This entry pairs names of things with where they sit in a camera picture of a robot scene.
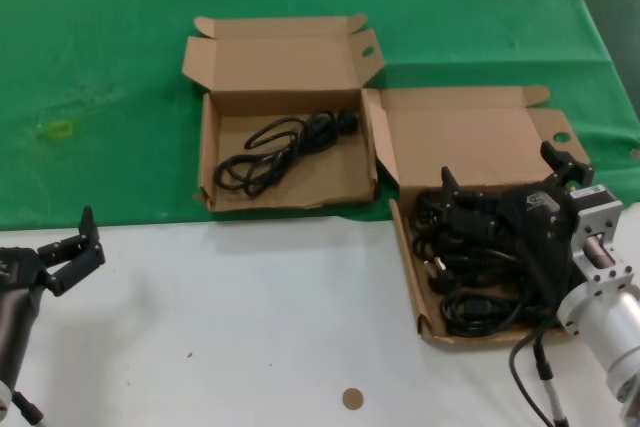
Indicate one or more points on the cardboard box with torn edge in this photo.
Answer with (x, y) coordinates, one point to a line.
(290, 182)

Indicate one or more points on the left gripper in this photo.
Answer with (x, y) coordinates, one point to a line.
(15, 272)

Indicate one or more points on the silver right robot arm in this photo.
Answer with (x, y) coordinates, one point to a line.
(617, 332)

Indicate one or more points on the green table cloth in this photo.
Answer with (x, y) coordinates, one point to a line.
(100, 47)

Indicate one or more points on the round cardboard disc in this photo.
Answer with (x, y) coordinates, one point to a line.
(352, 399)

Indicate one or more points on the cardboard box with round hole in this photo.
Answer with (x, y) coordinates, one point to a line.
(460, 147)

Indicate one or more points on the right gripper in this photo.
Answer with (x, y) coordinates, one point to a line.
(537, 219)

